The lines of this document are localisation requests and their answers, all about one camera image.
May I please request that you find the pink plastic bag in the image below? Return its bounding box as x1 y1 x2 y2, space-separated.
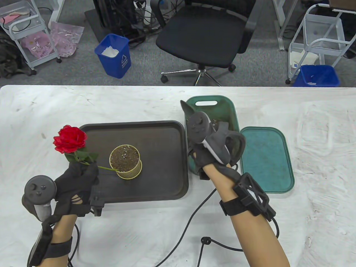
22 31 53 59
50 21 85 58

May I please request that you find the black backpack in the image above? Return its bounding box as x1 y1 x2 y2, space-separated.
0 33 36 78

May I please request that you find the person's left hand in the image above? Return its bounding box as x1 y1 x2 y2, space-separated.
55 163 100 217

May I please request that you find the black computer tower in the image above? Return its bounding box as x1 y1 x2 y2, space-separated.
93 0 139 30

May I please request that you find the white crumpled paper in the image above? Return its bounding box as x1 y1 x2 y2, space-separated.
101 46 119 58

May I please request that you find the red artificial rose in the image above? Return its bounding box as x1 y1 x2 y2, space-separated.
53 125 120 172

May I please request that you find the white wire cart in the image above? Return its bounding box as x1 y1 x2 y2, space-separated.
286 4 356 85
0 0 61 70

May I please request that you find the dark brown plastic tray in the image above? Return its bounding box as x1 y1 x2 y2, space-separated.
79 120 189 204

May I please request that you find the black wrist strap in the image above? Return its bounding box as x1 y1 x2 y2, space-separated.
27 226 74 266
219 172 277 222

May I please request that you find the person's left forearm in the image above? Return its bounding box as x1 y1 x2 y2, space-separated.
35 214 79 267

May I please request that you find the grey handheld controller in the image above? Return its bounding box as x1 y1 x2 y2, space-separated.
186 112 246 165
22 175 57 222

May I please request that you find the black floor mat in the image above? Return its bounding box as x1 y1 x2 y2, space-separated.
84 8 145 43

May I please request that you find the yellow ribbed flower pot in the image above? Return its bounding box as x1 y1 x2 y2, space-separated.
109 145 143 180

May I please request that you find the blue waste bin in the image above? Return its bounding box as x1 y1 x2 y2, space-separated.
293 65 340 87
94 33 132 79

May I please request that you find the black office chair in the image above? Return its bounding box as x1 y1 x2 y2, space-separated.
150 0 257 86

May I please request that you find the green plastic bin lid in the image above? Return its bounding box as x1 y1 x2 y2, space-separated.
240 127 295 194

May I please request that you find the person's right forearm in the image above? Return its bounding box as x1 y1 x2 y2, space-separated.
202 164 290 267

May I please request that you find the green plastic bin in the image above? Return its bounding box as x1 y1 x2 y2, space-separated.
185 95 241 176

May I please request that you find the green plastic trowel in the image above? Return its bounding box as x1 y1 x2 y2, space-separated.
180 100 196 118

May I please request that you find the person's right hand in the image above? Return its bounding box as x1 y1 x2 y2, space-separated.
188 145 242 181

